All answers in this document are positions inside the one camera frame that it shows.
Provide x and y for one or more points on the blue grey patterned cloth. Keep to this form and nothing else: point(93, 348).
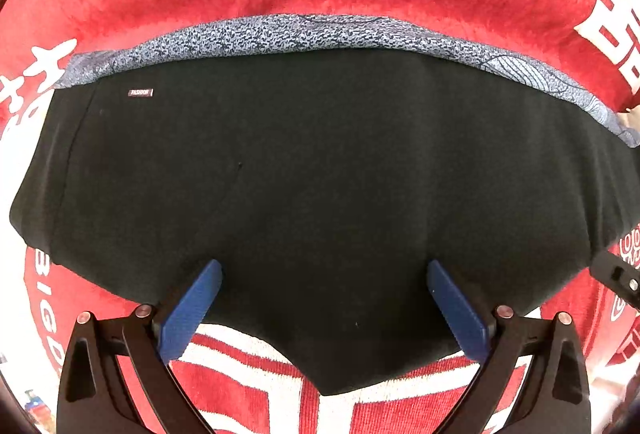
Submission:
point(310, 34)

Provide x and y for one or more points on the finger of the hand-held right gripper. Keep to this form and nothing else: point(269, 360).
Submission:
point(617, 273)

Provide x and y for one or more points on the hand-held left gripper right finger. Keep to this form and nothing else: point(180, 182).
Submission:
point(457, 309)

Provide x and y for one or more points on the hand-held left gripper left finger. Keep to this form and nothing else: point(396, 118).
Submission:
point(192, 309)

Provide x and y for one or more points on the small blue bottle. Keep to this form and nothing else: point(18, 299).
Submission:
point(36, 406)

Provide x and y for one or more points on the black pants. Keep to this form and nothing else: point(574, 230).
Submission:
point(310, 214)

